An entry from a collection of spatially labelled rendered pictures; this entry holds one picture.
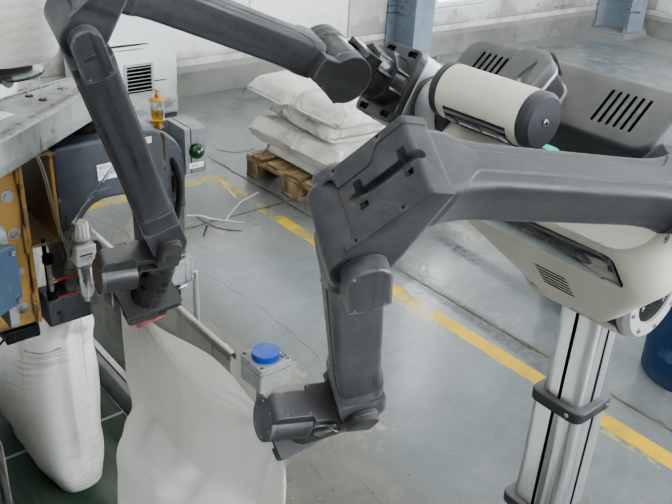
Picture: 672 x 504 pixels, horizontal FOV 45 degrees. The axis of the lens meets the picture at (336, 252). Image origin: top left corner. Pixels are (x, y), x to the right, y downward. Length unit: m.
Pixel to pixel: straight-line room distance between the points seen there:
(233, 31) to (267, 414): 0.50
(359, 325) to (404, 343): 2.51
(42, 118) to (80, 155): 0.14
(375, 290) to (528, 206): 0.15
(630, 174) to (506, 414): 2.30
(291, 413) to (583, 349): 0.61
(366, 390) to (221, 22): 0.50
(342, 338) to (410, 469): 1.93
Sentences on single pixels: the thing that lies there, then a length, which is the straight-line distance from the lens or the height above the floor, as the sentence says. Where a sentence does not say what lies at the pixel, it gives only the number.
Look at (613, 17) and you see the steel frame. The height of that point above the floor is 0.15.
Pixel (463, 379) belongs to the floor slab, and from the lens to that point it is 3.14.
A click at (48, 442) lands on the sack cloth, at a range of 2.03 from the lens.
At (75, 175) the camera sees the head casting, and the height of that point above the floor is 1.29.
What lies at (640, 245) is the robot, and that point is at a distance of 1.05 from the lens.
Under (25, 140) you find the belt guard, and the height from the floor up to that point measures 1.40.
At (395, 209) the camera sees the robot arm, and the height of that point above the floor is 1.58.
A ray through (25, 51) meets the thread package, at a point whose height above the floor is 1.55.
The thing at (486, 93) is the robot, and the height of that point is 1.56.
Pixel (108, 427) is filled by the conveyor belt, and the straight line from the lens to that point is 2.28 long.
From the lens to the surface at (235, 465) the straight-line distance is 1.35.
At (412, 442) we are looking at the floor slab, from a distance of 2.81.
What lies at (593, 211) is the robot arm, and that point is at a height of 1.54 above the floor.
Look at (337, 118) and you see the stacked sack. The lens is 4.04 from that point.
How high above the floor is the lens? 1.82
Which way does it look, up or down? 28 degrees down
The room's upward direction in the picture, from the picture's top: 3 degrees clockwise
